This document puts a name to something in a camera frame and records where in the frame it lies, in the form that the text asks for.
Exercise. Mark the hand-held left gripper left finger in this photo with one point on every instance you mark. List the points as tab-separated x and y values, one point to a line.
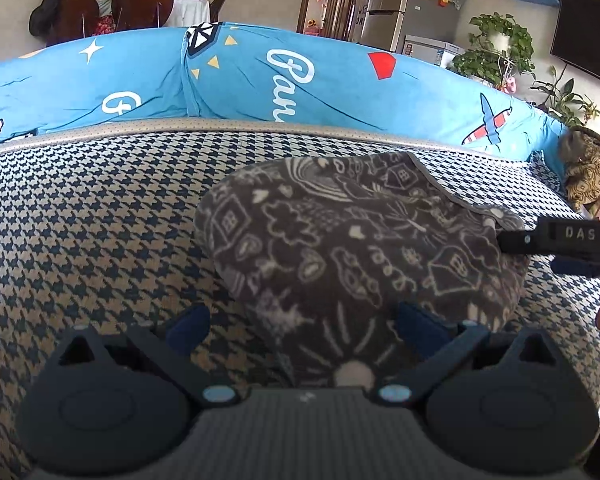
190	325

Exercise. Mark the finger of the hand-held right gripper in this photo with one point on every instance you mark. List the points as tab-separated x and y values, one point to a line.
517	243
585	266

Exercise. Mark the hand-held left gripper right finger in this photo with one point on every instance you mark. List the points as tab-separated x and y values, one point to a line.
420	322

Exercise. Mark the grey patterned fleece jacket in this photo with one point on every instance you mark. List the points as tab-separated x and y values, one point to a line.
340	250

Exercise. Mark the brown patterned cushion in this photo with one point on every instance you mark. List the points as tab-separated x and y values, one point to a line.
592	175

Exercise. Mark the small leafy potted plant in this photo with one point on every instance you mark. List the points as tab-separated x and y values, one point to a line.
567	100

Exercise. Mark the houndstooth sofa mat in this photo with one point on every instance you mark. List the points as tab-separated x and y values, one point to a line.
90	230

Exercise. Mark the large leafy potted plant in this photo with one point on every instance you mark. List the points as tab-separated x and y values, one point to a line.
495	50

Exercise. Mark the black television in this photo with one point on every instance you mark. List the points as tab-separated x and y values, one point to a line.
590	35

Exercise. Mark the white chest freezer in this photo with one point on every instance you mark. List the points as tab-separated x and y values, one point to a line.
432	52

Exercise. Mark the blue printed sofa cover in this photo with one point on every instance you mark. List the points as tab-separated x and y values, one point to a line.
305	85

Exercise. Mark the silver refrigerator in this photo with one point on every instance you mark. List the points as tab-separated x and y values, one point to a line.
395	5

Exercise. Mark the red floral cloth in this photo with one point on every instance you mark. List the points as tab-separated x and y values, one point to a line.
105	25

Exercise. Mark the white tablecloth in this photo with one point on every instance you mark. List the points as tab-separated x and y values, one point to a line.
189	12

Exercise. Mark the brown wooden chair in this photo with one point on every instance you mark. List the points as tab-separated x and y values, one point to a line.
219	9
142	7
75	20

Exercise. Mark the wooden door frame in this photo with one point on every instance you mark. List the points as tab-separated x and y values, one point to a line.
330	0

